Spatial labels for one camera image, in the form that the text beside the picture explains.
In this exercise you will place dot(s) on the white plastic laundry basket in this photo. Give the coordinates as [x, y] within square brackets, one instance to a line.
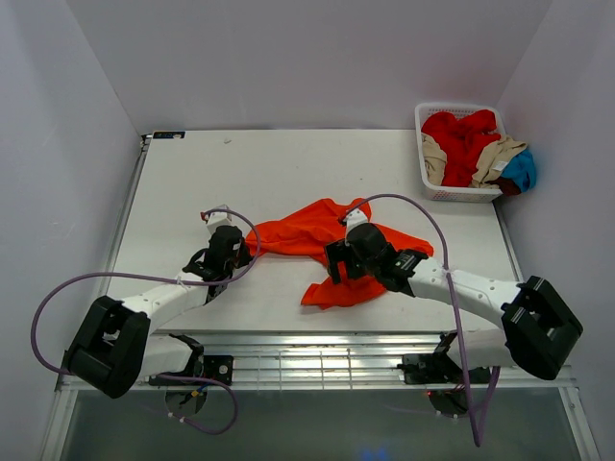
[452, 194]

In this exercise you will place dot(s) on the red t-shirt in basket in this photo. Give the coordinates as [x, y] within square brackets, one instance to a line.
[444, 123]

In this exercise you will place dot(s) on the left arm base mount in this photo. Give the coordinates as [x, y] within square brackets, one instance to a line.
[215, 367]

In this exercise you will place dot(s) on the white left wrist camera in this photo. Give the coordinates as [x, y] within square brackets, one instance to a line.
[216, 218]

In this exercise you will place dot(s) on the orange t-shirt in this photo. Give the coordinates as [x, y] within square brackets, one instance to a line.
[306, 233]

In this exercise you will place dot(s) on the dark red t-shirt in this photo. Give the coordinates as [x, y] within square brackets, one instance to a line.
[508, 187]

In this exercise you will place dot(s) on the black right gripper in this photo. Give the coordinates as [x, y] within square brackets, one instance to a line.
[335, 253]

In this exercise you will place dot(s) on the blue t-shirt in basket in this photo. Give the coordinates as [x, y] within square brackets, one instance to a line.
[521, 171]

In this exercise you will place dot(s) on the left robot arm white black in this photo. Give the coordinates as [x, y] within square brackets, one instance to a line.
[115, 346]

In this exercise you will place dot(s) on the blue label sticker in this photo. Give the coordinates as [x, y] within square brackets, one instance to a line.
[168, 135]

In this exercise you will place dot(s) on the beige t-shirt in basket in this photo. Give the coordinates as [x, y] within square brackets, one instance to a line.
[495, 158]

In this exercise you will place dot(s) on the aluminium frame rail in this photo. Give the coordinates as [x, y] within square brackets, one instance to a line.
[316, 361]

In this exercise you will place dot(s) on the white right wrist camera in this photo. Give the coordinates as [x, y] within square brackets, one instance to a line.
[353, 219]

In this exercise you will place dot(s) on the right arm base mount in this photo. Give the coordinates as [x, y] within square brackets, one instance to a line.
[435, 367]

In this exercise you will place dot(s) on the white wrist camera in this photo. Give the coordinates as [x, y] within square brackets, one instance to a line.
[216, 218]
[353, 219]

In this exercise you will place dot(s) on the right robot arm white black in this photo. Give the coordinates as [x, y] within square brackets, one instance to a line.
[534, 328]

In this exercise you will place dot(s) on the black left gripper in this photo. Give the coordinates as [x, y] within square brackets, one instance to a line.
[245, 255]

